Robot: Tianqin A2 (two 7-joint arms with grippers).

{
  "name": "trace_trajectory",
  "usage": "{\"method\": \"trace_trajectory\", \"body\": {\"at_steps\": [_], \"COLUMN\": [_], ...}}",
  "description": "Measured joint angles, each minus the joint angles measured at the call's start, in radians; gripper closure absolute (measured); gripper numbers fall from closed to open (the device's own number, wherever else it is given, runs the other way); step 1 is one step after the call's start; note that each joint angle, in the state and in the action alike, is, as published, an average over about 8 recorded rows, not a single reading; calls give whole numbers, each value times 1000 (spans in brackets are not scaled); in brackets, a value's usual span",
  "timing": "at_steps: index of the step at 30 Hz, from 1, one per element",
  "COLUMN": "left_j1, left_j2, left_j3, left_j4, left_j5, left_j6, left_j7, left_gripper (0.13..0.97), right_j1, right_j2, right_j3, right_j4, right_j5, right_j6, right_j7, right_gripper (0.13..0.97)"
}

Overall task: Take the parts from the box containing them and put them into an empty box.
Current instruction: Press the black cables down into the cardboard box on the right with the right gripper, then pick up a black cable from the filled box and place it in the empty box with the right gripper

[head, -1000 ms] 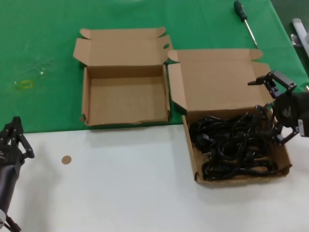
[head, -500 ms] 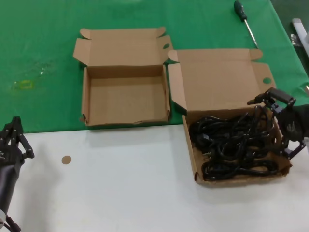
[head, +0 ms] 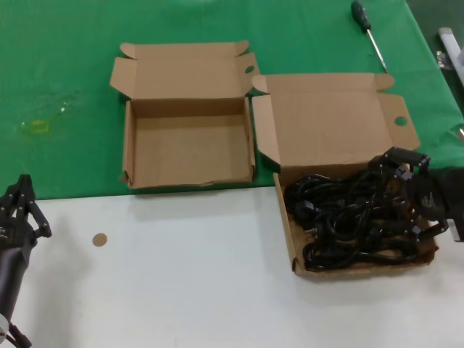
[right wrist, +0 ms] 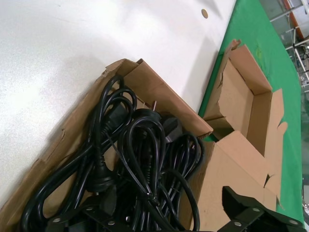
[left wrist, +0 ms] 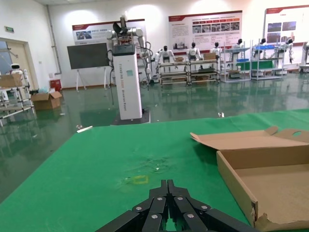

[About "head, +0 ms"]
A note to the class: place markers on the clear plastic parts bag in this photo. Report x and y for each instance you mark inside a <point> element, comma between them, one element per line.
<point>443,59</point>

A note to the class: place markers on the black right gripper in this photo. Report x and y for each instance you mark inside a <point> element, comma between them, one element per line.
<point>429,199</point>

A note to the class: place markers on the grey aluminium profile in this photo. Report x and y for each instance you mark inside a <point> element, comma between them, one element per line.
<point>447,38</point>

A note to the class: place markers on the round cardboard disc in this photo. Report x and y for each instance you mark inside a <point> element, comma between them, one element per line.
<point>99,239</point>

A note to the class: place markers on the cardboard box with torn corner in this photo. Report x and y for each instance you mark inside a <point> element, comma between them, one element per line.
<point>188,152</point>

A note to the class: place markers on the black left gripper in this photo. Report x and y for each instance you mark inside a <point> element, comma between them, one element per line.
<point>14,233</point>

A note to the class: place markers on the cardboard box with round hole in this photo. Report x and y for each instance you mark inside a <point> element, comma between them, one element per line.
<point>326,119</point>

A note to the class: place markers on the green tablecloth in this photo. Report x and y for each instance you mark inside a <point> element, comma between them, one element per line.
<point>54,54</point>

